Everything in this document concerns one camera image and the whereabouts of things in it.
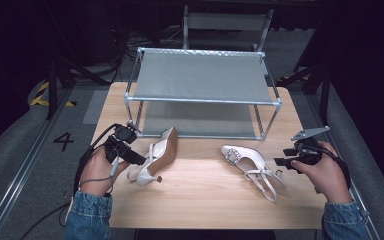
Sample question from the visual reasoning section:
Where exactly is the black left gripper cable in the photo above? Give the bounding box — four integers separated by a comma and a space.
73, 123, 121, 196

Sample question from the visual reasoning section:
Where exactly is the black floor cable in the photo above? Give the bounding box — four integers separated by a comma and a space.
19, 201, 72, 240

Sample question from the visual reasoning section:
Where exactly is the person's left hand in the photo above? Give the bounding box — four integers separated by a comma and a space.
79, 145, 131, 198

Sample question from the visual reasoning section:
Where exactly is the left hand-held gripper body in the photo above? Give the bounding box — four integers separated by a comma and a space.
103, 122, 138, 165

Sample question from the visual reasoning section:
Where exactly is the person's right hand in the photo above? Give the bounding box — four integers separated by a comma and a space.
290, 140, 354, 204

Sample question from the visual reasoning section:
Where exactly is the yellow black hazard tape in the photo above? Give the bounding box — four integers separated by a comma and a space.
29, 81, 78, 108

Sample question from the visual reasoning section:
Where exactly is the grey metal shoe rack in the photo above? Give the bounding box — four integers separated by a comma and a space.
123, 47, 283, 141

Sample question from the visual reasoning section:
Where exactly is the bundle of black floor cables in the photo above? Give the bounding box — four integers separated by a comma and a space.
113, 16, 185, 56

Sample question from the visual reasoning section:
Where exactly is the grey metal frame chair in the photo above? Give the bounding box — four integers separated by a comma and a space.
182, 4, 275, 53

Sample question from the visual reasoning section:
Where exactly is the thin grey cable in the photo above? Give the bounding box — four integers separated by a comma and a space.
79, 156, 121, 188

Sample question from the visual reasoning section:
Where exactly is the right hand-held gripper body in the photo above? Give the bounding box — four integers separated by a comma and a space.
290, 125, 331, 166

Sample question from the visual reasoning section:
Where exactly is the black tripod stand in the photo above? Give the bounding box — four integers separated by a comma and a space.
279, 49, 334, 126
44, 49, 111, 121

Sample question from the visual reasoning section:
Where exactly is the white slingback high-heel shoe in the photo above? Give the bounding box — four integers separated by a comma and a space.
220, 144, 288, 203
126, 126, 179, 187

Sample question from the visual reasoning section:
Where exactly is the aluminium floor rail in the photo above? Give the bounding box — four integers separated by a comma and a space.
0, 88, 75, 240
305, 93, 381, 240

